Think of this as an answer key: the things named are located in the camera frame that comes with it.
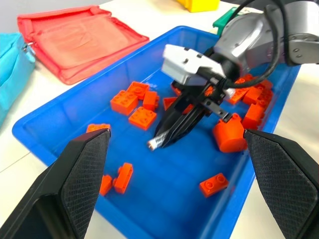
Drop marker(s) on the yellow plastic bin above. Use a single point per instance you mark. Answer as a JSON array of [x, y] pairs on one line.
[[199, 5]]

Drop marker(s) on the orange cylindrical toy block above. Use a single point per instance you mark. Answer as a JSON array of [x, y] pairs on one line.
[[229, 138]]

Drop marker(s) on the blue plastic bin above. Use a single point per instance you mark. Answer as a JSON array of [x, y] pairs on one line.
[[169, 174]]

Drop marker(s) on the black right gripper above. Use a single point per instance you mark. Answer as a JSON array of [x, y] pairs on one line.
[[199, 95]]

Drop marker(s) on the red fabric zipper pouch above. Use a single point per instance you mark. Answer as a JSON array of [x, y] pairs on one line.
[[79, 42]]

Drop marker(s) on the light blue fabric pouch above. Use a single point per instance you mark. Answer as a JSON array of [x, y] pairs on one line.
[[11, 67]]

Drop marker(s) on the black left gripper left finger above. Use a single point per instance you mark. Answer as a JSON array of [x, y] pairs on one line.
[[62, 189]]

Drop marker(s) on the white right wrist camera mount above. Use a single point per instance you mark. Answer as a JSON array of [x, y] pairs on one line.
[[182, 62]]

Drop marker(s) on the orange toy brick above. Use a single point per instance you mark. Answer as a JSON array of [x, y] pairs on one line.
[[96, 127], [265, 84], [254, 116], [236, 96], [142, 118], [252, 95], [123, 101], [176, 89], [123, 178], [266, 99], [245, 78], [106, 184], [213, 185], [137, 89], [150, 100]]

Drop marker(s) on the green plastic bin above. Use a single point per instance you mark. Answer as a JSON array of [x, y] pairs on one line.
[[223, 21]]

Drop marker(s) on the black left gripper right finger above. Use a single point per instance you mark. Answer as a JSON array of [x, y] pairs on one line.
[[281, 184]]

